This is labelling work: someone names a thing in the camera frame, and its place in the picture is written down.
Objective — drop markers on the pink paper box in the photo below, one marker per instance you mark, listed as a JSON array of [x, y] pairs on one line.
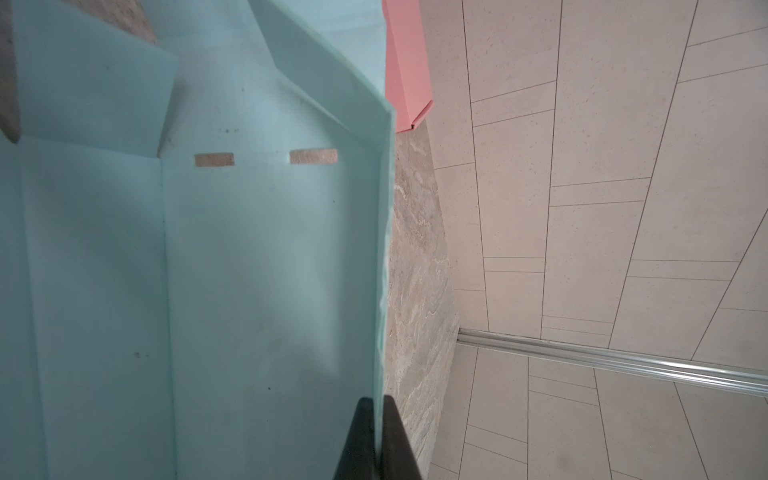
[[408, 85]]

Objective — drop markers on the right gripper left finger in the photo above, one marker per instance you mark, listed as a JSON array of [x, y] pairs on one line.
[[358, 457]]

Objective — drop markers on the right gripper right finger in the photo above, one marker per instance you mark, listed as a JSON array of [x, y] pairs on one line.
[[397, 461]]

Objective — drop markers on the light blue paper box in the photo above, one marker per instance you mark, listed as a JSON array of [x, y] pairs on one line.
[[195, 219]]

